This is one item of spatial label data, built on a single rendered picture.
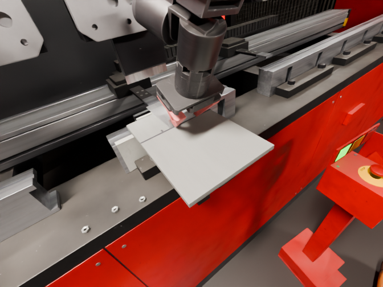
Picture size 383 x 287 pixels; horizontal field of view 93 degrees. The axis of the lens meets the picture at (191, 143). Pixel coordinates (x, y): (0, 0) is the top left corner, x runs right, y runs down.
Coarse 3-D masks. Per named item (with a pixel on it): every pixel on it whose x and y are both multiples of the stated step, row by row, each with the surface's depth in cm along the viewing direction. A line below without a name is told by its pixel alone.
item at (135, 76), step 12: (120, 36) 34; (132, 36) 35; (144, 36) 36; (120, 48) 35; (132, 48) 36; (144, 48) 37; (156, 48) 39; (120, 60) 36; (132, 60) 37; (144, 60) 39; (156, 60) 40; (132, 72) 38; (144, 72) 41; (156, 72) 42
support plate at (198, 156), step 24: (144, 120) 43; (192, 120) 40; (216, 120) 39; (144, 144) 36; (168, 144) 35; (192, 144) 34; (216, 144) 33; (240, 144) 33; (264, 144) 32; (168, 168) 30; (192, 168) 30; (216, 168) 29; (240, 168) 28; (192, 192) 26
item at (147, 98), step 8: (112, 80) 58; (120, 80) 56; (144, 80) 59; (112, 88) 58; (120, 88) 56; (128, 88) 58; (136, 88) 58; (144, 88) 61; (120, 96) 58; (136, 96) 54; (144, 96) 52; (152, 96) 51
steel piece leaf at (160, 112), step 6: (156, 108) 46; (162, 108) 46; (156, 114) 44; (162, 114) 44; (168, 114) 43; (186, 114) 40; (192, 114) 41; (162, 120) 42; (168, 120) 38; (186, 120) 41; (168, 126) 39
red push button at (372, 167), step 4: (376, 164) 48; (372, 168) 48; (376, 168) 47; (380, 168) 47; (372, 172) 47; (376, 172) 47; (380, 172) 46; (372, 176) 48; (376, 176) 48; (380, 176) 46
